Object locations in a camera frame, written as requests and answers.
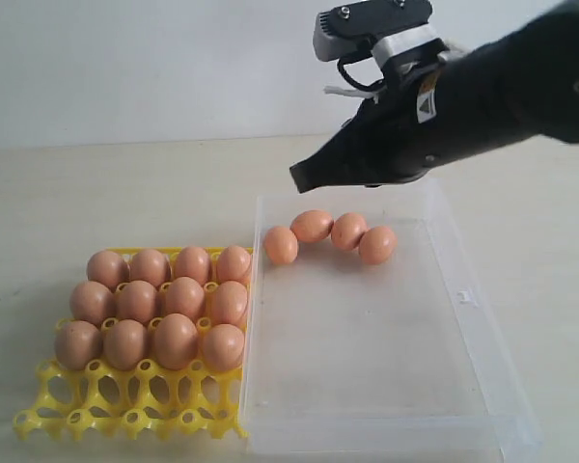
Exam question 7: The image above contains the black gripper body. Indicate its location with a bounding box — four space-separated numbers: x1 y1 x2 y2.
337 42 463 187

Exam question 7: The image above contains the brown egg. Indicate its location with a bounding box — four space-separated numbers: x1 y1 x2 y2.
117 280 159 325
69 281 117 326
290 209 334 243
202 324 245 372
174 246 211 286
358 226 398 265
210 281 249 328
263 226 298 265
103 319 149 371
54 320 103 370
152 313 198 370
216 245 252 286
86 250 129 289
129 248 171 287
330 212 368 252
163 277 206 322

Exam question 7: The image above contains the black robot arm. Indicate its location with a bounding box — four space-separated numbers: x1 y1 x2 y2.
289 1 579 193

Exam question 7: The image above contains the clear plastic container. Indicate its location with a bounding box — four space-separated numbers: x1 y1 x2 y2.
238 178 540 462

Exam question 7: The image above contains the yellow plastic egg tray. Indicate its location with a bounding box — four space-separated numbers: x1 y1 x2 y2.
14 248 242 439

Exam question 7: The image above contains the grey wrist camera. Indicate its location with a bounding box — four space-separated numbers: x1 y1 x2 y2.
313 1 432 62

